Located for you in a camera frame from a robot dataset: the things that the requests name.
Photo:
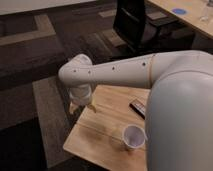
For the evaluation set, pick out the clear drinking glass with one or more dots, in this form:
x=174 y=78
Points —
x=207 y=13

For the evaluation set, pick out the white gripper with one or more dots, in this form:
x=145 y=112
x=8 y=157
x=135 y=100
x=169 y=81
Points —
x=81 y=95

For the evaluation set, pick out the blue round disc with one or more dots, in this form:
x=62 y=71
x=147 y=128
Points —
x=179 y=11

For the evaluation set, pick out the black remote control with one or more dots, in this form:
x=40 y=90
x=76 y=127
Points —
x=138 y=107

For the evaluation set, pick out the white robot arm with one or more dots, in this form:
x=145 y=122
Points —
x=179 y=110

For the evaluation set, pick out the black office chair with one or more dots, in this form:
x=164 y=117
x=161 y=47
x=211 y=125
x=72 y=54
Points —
x=135 y=28

